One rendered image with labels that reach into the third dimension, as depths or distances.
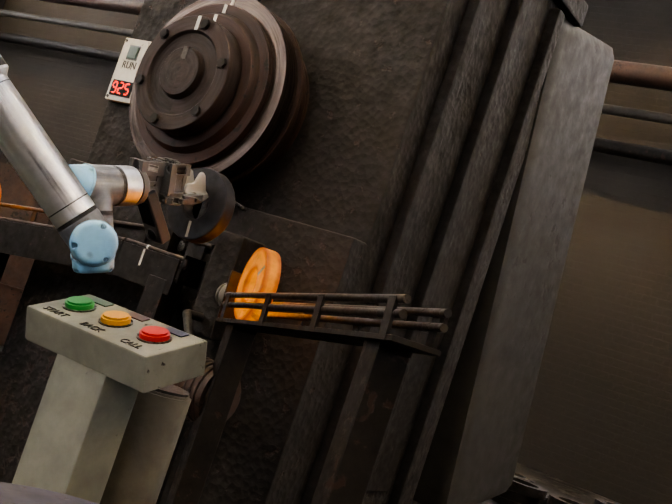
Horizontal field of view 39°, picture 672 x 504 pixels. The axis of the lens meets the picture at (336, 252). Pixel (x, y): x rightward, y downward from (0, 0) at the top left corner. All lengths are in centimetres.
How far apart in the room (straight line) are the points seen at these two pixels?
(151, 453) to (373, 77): 114
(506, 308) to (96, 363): 174
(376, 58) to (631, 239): 611
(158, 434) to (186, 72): 105
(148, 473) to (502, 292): 156
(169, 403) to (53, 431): 19
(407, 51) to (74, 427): 127
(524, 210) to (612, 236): 552
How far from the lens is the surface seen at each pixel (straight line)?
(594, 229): 833
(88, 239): 159
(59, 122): 1246
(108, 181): 176
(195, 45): 229
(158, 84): 232
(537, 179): 280
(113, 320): 131
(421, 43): 223
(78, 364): 131
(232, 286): 198
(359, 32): 233
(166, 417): 143
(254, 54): 223
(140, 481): 145
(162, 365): 123
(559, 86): 282
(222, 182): 194
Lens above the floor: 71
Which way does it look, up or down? 3 degrees up
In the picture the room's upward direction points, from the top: 19 degrees clockwise
